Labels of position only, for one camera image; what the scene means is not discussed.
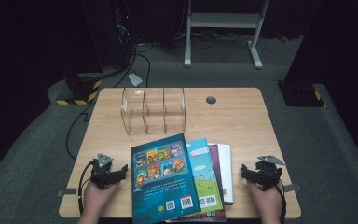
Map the white paper scrap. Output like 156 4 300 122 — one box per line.
128 73 144 88

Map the dark computer tower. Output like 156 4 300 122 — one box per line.
113 0 138 69

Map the grey tape piece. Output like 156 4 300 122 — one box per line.
57 188 78 198
282 184 302 193

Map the person's left hand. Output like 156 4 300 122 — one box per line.
83 181 121 220

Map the white metal stand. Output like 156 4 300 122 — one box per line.
184 0 270 70

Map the light blue picture book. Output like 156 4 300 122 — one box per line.
186 137 225 215

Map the looped black floor cable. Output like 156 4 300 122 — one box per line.
134 52 152 89

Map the long black floor cable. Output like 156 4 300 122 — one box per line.
65 43 138 161

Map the black stand base yellow mark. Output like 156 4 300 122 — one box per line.
278 81 326 108

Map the clear acrylic book rack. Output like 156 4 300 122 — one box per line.
120 87 187 136

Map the left hand-held gripper cable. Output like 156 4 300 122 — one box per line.
76 159 97 217

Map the black cable tangle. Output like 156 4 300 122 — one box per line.
173 29 253 50

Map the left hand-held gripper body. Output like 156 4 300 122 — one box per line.
89 152 121 190

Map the black yellow striped stand base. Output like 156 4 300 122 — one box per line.
55 73 103 105

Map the dark blue picture book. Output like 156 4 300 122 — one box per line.
131 133 202 224

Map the right hand-held gripper cable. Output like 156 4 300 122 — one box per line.
259 167 288 224

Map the person's right hand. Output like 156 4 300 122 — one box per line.
247 181 283 222

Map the hand-held gripper cable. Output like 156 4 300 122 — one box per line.
76 159 97 217
259 167 288 224

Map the white book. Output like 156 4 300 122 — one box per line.
217 143 235 205

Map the dark glossy magazine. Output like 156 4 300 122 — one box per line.
166 143 227 224

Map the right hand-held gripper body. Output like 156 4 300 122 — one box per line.
254 155 286 191

